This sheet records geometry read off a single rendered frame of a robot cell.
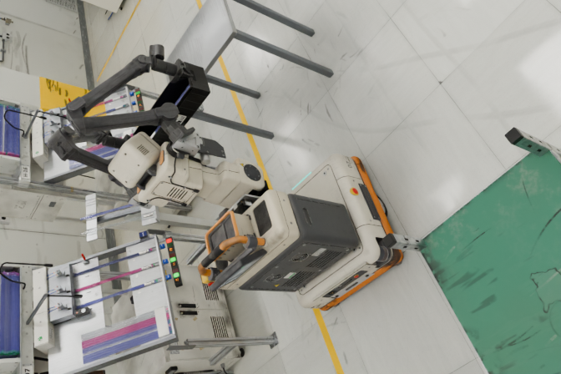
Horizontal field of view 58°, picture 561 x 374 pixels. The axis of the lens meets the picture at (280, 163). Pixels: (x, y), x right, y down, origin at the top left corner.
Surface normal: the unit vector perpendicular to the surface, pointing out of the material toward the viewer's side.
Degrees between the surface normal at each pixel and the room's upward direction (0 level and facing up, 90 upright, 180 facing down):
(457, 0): 0
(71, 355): 47
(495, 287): 0
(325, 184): 0
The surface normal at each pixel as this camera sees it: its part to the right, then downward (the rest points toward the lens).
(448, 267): -0.76, -0.18
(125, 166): -0.32, 0.46
